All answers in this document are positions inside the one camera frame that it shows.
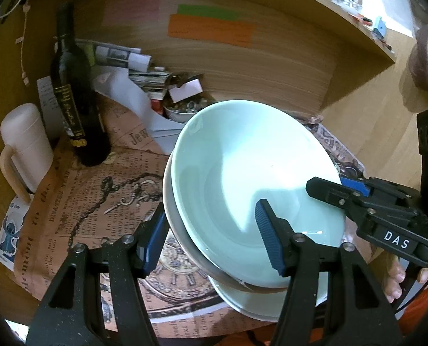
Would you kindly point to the blue cartoon sticker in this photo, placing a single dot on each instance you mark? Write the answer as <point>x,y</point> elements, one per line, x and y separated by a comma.
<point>10,230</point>

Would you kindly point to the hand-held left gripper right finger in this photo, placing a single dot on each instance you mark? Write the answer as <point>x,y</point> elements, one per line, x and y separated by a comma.
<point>269,239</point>

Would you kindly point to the newspaper print mat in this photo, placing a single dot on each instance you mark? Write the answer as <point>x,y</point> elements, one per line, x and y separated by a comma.
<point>91,205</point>

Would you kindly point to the pink bowl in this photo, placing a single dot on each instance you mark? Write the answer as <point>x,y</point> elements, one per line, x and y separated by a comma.
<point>214,271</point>

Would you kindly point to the white receipt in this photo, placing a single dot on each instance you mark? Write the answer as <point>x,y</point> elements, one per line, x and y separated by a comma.
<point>48,104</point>

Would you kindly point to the white card box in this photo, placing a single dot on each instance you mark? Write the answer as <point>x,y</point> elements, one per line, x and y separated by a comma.
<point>186,90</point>

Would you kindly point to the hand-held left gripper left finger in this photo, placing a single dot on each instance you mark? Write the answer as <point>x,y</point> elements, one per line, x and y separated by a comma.
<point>152,241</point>

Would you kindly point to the beige mug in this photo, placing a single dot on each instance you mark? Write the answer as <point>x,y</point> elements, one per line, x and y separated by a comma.
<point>26,144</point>

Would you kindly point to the green sticky note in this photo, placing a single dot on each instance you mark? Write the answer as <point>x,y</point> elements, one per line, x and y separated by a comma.
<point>208,11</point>

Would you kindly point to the person's right hand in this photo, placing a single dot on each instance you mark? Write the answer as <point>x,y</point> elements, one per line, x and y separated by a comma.
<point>392,281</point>

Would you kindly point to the white paper sheet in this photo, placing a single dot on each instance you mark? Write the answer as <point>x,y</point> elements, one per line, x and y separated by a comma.
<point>127,93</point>

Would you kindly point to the rolled newspapers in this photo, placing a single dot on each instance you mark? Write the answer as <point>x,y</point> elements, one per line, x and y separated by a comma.
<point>122,57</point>

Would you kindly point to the pink sticky note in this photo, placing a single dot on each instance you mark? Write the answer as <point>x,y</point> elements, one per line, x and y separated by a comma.
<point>131,7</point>

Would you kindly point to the dark wine bottle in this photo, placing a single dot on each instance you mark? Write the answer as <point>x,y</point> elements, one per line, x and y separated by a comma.
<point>75,97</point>

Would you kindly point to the pale mint green plate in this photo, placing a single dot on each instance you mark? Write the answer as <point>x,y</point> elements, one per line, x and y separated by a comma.
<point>271,302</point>

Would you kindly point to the mint green bowl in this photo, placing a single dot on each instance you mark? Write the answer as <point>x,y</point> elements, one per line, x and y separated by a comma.
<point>242,173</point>

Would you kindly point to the wooden shelf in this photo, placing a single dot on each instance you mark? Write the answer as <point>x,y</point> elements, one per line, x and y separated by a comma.
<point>271,10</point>

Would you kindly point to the small bowl of trinkets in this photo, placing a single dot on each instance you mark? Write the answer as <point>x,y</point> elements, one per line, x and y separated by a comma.
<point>179,110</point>

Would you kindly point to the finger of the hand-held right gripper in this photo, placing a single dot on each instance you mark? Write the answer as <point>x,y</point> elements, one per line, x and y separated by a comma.
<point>358,186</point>
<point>336,196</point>

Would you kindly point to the blue white pencil sharpener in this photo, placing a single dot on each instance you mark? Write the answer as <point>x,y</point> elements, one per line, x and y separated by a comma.
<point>379,27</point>

